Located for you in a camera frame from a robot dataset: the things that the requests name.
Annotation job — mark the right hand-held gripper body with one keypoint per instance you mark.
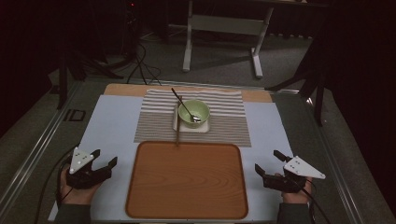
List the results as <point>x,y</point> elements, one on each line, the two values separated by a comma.
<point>300,168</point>

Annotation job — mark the white square plate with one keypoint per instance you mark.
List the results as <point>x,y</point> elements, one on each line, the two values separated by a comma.
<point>190,130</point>

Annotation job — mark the aluminium floor rail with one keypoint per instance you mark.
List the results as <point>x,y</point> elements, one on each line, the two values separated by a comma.
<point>339,174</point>
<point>34,149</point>

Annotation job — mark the white metal table frame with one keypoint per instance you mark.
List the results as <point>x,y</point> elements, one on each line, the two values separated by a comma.
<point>224,25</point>

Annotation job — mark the white table sheet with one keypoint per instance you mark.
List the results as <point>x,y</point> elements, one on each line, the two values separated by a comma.
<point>112,124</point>

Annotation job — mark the person's left hand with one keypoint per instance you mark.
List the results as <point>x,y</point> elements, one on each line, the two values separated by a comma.
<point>76,196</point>

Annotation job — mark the metal spoon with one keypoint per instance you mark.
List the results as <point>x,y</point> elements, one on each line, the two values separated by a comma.
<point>182,102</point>

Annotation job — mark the striped woven placemat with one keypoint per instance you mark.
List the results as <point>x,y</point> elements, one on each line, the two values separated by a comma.
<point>224,124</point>

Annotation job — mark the green ceramic bowl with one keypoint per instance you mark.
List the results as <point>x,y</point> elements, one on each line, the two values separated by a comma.
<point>202,107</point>

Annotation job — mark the orange wooden tray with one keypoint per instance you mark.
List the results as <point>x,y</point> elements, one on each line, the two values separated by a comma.
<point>186,183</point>

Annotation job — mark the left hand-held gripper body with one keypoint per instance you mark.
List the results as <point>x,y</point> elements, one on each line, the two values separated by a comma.
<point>79,160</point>

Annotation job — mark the person's right hand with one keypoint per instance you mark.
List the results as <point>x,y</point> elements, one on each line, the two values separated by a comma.
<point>297,198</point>

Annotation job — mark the pair of brown chopsticks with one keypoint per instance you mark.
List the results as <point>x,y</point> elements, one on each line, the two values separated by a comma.
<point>178,133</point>

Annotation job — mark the black stand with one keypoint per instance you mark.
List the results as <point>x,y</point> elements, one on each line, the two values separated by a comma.
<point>63,81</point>
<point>317,90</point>

